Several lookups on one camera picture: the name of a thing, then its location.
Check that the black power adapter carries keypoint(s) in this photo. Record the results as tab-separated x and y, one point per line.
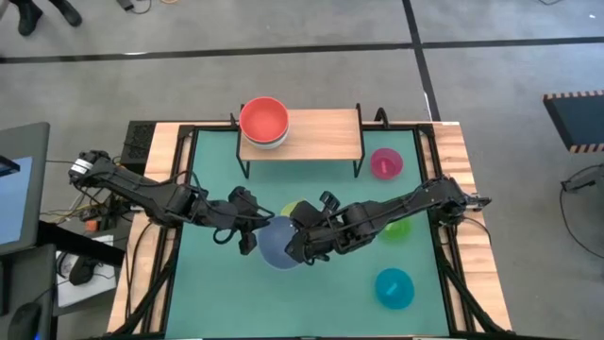
126	4

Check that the black side desk bar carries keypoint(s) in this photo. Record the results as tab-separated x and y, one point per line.
80	241

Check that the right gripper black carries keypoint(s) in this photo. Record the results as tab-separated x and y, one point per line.
309	245

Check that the large blue bowl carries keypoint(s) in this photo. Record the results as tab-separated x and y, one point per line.
276	245

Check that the small teal translucent bowl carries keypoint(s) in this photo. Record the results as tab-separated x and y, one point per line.
394	288

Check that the small yellow translucent bowl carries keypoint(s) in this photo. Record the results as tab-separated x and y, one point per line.
289	209

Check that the black table frame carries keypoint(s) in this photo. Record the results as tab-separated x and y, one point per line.
186	156

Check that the person's black shoe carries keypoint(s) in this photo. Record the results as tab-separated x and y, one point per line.
29	16
68	11

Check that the black perforated box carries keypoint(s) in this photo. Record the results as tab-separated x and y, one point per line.
139	141

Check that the small pink translucent bowl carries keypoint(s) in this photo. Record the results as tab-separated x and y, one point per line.
387	164

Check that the large white bowl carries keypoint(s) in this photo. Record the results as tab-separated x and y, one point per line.
264	147

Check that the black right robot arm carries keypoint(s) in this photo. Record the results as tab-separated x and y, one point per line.
401	208

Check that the black computer mouse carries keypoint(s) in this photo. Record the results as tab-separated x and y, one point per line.
24	321

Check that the black box with hazard stripes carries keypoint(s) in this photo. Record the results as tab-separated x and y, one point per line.
578	120

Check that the small green translucent bowl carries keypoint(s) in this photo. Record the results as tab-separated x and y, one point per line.
398	230

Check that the large red bowl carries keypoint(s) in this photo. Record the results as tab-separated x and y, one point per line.
264	118

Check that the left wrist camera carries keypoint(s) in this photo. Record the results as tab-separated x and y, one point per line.
247	243

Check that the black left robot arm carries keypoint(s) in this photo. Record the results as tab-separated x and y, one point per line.
141	189

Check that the green table mat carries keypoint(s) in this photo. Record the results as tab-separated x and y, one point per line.
283	302

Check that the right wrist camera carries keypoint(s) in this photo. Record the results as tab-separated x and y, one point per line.
307	213

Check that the wooden shelf with black legs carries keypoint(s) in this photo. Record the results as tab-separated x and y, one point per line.
321	137

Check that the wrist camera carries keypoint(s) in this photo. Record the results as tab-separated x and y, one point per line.
307	213
247	243

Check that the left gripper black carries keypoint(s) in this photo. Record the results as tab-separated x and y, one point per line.
243	210

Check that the grey monitor with blue screen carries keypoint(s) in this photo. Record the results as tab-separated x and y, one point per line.
19	198

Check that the white paper sheet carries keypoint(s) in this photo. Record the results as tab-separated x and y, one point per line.
94	290

